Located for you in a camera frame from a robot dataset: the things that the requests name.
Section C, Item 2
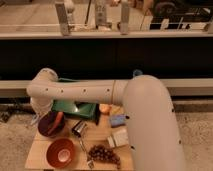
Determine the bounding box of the bunch of dark grapes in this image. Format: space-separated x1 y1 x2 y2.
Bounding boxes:
89 145 121 169

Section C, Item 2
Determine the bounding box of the blue cup on ledge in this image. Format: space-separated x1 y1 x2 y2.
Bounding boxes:
132 69 143 77

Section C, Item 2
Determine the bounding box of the green plastic tray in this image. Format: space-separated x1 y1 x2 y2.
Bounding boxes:
50 78 98 120

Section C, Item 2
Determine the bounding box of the red striped towel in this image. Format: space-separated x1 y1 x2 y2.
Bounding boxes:
47 112 64 135

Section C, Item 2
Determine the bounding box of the metal measuring cup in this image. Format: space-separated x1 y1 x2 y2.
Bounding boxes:
71 120 87 152

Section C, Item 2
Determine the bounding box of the blue sponge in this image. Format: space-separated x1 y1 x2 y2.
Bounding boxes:
109 115 125 128

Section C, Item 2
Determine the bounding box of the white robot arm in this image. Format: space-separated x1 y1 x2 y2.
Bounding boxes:
26 68 186 171

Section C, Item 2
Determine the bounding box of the purple bowl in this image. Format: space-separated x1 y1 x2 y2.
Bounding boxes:
38 111 65 137

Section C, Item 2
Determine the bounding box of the orange red bowl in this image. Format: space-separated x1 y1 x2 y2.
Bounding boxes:
46 138 75 169

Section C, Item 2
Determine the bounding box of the wooden board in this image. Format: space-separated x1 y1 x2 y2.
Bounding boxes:
24 104 135 171

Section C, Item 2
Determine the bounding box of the orange fruit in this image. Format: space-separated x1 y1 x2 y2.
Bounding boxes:
99 104 111 114

